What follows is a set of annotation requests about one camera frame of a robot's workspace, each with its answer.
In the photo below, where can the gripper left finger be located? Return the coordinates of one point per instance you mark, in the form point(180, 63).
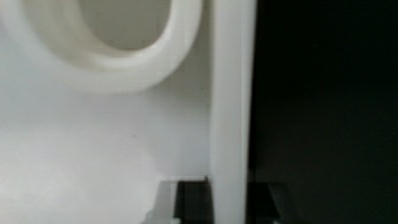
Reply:
point(183, 204)

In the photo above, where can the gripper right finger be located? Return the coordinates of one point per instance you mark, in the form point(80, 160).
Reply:
point(270, 205)

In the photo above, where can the white square tabletop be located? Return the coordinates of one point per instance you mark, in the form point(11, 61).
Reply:
point(124, 105)

